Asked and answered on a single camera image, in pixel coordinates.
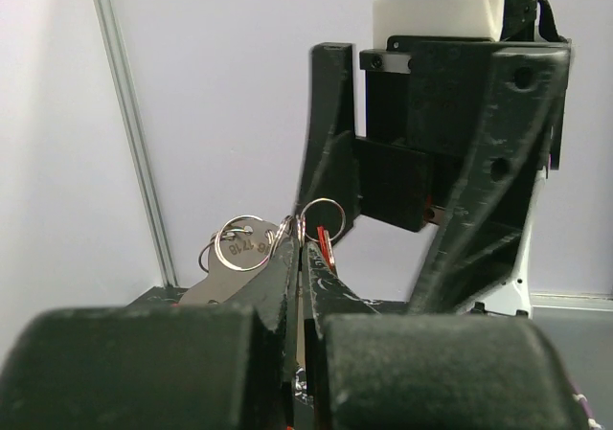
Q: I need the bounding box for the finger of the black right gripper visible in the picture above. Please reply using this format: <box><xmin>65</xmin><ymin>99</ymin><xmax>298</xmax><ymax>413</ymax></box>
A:
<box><xmin>294</xmin><ymin>42</ymin><xmax>360</xmax><ymax>244</ymax></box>
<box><xmin>407</xmin><ymin>46</ymin><xmax>570</xmax><ymax>314</ymax></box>

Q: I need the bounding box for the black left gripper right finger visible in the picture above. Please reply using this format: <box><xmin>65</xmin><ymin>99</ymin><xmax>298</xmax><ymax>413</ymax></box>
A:
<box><xmin>302</xmin><ymin>244</ymin><xmax>588</xmax><ymax>429</ymax></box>

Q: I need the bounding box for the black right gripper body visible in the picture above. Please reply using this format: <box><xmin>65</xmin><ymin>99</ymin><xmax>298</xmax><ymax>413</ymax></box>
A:
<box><xmin>354</xmin><ymin>36</ymin><xmax>572</xmax><ymax>232</ymax></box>

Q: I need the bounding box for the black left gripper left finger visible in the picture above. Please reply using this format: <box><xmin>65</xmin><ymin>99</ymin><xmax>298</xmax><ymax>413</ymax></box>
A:
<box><xmin>1</xmin><ymin>238</ymin><xmax>300</xmax><ymax>429</ymax></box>

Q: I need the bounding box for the silver metal key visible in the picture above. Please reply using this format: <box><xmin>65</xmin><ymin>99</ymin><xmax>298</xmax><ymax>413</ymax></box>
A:
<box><xmin>179</xmin><ymin>215</ymin><xmax>278</xmax><ymax>306</ymax></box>

